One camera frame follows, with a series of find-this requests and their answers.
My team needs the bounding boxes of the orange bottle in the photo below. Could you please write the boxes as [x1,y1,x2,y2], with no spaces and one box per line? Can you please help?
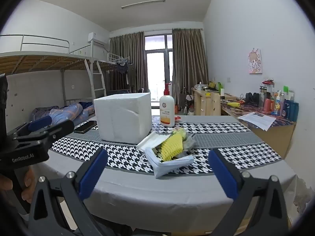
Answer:
[265,98,275,113]

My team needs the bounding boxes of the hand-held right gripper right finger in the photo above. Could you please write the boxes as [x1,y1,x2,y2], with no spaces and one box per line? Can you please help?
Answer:
[208,149,292,236]

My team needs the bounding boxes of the blue quilt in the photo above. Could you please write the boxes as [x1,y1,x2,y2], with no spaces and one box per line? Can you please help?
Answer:
[32,103,95,123]

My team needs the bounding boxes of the hanging dark clothes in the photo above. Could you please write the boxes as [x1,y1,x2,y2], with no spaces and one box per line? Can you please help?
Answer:
[116,60,134,89]

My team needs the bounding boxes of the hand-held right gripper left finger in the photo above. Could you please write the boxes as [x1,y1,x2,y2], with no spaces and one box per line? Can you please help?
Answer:
[28,147,116,236]

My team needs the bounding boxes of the wooden chair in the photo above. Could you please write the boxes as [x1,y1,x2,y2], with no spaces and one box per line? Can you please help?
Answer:
[210,92,221,116]

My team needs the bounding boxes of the person's left hand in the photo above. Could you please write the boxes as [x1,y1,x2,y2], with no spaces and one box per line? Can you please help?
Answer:
[0,168,36,204]

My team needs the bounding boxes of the brown curtain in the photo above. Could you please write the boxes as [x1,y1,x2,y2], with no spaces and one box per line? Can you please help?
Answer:
[171,28,209,101]
[109,31,145,95]

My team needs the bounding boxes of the white foam box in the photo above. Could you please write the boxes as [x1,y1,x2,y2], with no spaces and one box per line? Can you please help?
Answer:
[94,92,152,144]

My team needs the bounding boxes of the light blue face mask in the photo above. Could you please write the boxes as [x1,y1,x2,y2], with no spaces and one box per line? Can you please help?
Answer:
[143,146,195,179]

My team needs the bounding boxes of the white air conditioner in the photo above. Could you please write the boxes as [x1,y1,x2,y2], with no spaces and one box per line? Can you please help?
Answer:
[88,32,108,46]

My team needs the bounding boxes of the glass balcony door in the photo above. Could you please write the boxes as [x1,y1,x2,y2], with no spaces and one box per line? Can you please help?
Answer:
[145,34,173,101]

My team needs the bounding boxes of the yellow foam fruit net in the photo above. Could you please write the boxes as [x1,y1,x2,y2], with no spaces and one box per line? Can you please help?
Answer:
[157,134,185,163]

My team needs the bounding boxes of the white lotion pump bottle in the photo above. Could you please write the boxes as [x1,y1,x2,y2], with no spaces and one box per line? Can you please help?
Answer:
[159,83,176,127]

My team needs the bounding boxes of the metal bed ladder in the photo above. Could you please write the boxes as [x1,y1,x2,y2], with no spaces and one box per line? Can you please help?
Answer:
[85,59,107,99]

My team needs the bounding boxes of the white soft packet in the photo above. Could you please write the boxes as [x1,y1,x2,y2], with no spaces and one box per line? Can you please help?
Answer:
[136,131,170,151]

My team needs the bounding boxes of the green plastic packet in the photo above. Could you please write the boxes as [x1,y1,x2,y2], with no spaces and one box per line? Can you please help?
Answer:
[171,127,189,143]

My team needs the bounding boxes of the black headphones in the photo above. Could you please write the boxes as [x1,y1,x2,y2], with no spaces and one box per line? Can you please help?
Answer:
[246,92,260,107]

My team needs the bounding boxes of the black phone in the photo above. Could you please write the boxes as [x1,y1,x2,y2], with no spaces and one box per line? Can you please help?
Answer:
[73,120,97,134]

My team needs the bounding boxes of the metal bunk bed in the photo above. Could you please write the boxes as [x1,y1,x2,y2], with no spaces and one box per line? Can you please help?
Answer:
[0,34,109,133]
[91,39,133,96]

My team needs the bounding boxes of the ceiling tube light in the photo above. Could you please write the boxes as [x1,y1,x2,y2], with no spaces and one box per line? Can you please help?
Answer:
[121,0,166,9]

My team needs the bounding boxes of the grey crumpled wrapper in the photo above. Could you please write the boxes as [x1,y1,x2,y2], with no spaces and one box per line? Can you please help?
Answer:
[182,134,196,150]

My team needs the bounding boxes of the wooden desk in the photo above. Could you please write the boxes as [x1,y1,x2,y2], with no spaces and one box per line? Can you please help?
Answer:
[191,88,297,159]

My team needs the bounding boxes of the printed paper sheets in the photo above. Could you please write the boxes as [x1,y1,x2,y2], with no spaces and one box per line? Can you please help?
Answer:
[237,112,276,131]

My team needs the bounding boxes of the blue bottles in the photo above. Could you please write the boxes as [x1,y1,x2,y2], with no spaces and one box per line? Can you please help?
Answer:
[283,101,299,122]

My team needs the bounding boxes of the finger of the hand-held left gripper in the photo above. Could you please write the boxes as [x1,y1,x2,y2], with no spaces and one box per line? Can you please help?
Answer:
[12,120,75,150]
[7,116,53,138]

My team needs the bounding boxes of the grey table cloth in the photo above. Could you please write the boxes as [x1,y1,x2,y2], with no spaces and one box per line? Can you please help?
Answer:
[31,114,298,227]

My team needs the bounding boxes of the pink wall poster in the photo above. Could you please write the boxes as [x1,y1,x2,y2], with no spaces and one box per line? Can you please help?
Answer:
[248,49,262,75]

